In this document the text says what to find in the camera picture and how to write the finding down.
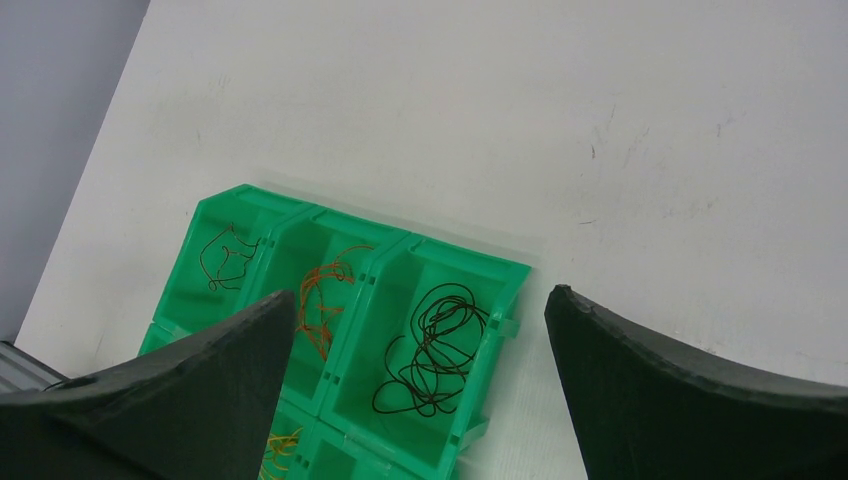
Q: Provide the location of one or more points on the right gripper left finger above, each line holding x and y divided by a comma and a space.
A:
198, 408

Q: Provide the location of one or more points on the green six-compartment tray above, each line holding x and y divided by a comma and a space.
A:
397, 334

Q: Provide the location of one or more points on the aluminium frame rail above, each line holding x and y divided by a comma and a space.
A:
22, 372

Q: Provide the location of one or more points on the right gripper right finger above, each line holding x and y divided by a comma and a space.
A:
646, 406

